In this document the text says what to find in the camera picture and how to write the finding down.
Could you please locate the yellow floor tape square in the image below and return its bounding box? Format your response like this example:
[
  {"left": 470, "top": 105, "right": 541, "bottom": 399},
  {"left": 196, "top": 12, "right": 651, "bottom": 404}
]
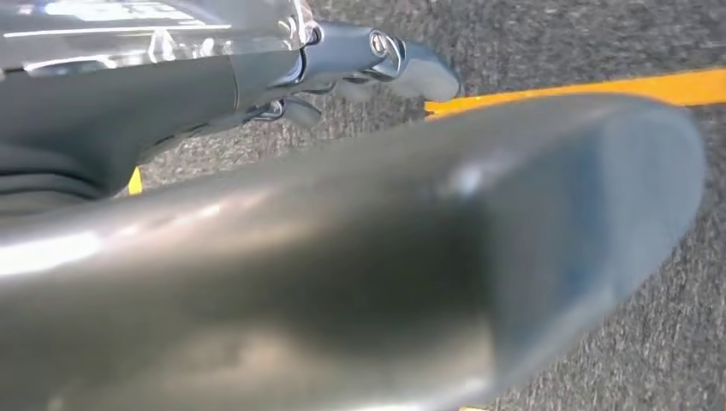
[{"left": 128, "top": 67, "right": 726, "bottom": 411}]

